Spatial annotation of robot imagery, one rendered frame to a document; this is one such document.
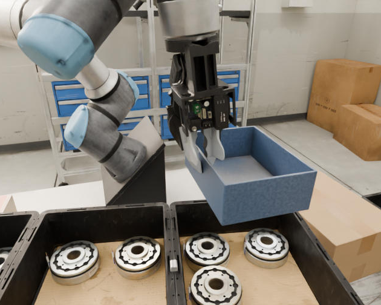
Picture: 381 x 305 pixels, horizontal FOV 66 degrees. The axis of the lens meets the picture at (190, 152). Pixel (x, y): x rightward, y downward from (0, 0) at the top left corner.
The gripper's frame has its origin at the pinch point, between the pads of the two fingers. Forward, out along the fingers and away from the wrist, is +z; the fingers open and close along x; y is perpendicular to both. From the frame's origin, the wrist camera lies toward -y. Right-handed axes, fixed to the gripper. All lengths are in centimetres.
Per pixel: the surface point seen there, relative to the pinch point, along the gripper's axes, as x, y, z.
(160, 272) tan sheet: -10.8, -6.0, 28.4
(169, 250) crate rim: -8.2, -1.8, 18.6
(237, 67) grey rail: 91, -196, 33
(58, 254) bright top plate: -31.9, -14.3, 22.8
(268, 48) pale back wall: 169, -285, 39
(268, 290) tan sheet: 9.9, 4.7, 30.9
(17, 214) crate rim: -39.3, -22.1, 14.8
